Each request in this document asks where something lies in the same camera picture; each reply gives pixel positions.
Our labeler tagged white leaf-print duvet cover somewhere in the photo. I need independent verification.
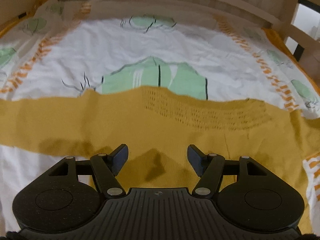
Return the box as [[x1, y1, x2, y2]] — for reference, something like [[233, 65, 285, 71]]
[[0, 0, 320, 233]]

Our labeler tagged mustard yellow knit sweater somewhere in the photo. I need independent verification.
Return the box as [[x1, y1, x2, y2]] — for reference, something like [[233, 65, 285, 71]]
[[1, 87, 319, 233]]

